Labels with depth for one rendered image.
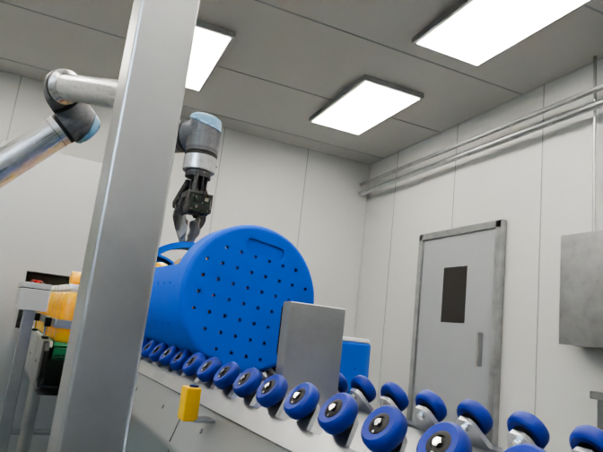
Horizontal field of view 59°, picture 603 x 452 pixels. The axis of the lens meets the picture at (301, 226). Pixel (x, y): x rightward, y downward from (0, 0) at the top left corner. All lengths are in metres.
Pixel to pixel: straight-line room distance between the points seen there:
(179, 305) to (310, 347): 0.29
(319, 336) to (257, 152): 6.11
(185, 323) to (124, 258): 0.47
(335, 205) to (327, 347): 6.35
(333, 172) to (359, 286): 1.57
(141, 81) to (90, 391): 0.30
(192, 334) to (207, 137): 0.67
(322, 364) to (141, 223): 0.40
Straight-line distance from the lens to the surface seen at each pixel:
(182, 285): 0.99
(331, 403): 0.59
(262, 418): 0.71
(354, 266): 7.19
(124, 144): 0.56
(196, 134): 1.51
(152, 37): 0.60
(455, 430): 0.47
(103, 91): 1.69
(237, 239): 1.03
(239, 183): 6.70
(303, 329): 0.81
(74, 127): 2.06
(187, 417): 0.82
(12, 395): 2.27
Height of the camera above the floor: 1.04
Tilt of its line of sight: 11 degrees up
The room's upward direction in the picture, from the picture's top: 7 degrees clockwise
